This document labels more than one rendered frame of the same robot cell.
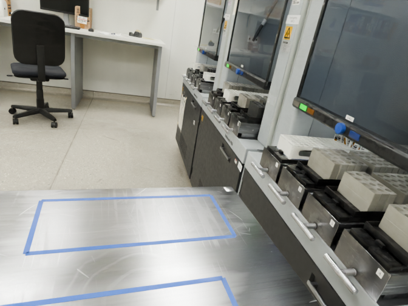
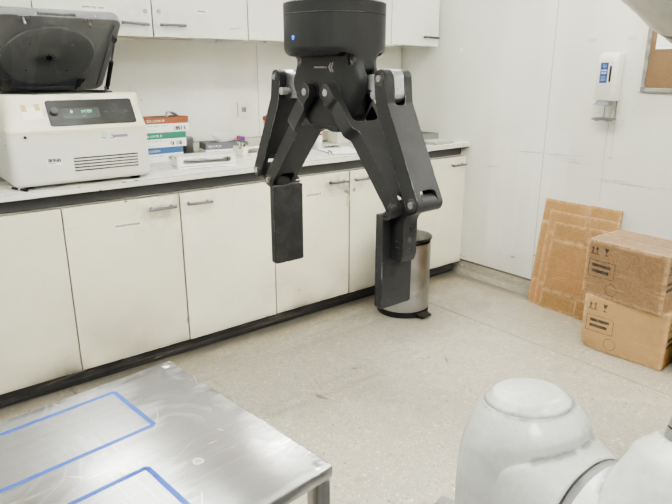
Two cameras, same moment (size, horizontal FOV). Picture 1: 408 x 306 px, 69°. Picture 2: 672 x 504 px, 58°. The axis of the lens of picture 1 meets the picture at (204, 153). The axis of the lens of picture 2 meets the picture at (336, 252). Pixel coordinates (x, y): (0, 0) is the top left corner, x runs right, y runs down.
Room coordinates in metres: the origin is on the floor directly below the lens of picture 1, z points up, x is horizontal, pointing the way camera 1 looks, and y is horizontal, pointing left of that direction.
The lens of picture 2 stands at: (1.09, 0.20, 1.35)
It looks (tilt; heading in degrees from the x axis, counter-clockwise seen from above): 17 degrees down; 157
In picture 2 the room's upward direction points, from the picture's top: straight up
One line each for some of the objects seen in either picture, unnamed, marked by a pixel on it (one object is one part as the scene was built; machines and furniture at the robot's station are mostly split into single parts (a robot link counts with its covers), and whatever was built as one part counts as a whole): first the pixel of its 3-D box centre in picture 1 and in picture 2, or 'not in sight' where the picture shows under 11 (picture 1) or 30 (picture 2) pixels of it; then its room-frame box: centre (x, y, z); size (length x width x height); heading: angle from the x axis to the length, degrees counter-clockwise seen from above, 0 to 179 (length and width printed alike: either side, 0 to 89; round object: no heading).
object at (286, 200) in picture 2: not in sight; (287, 223); (0.59, 0.36, 1.22); 0.03 x 0.01 x 0.07; 106
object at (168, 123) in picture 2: not in sight; (163, 121); (-2.17, 0.60, 1.10); 0.24 x 0.13 x 0.10; 105
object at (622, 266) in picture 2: not in sight; (639, 269); (-0.90, 2.64, 0.42); 0.40 x 0.30 x 0.28; 13
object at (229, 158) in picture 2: not in sight; (204, 160); (-1.87, 0.74, 0.93); 0.30 x 0.10 x 0.06; 98
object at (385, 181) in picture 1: (386, 193); not in sight; (0.70, -0.48, 0.85); 0.12 x 0.02 x 0.06; 16
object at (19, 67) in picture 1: (40, 68); not in sight; (2.92, 1.74, 0.52); 0.64 x 0.60 x 1.05; 36
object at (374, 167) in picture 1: (360, 166); not in sight; (0.86, -0.48, 0.85); 0.12 x 0.02 x 0.06; 17
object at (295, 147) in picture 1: (321, 150); not in sight; (0.99, -0.41, 0.83); 0.30 x 0.10 x 0.06; 106
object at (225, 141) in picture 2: not in sight; (223, 143); (-2.21, 0.91, 0.97); 0.24 x 0.12 x 0.13; 95
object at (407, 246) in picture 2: not in sight; (413, 228); (0.74, 0.40, 1.25); 0.03 x 0.01 x 0.05; 16
